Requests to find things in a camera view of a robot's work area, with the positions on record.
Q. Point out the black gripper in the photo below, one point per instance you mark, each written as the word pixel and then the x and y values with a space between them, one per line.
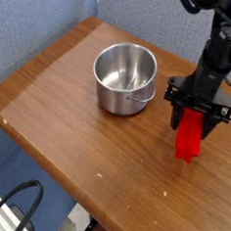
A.
pixel 200 91

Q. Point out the red block object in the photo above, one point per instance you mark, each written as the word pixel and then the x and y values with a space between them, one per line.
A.
pixel 189 134

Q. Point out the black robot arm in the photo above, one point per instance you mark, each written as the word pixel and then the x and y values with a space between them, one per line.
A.
pixel 216 57

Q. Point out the metal pot with handle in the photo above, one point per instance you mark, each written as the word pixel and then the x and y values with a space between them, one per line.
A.
pixel 125 75

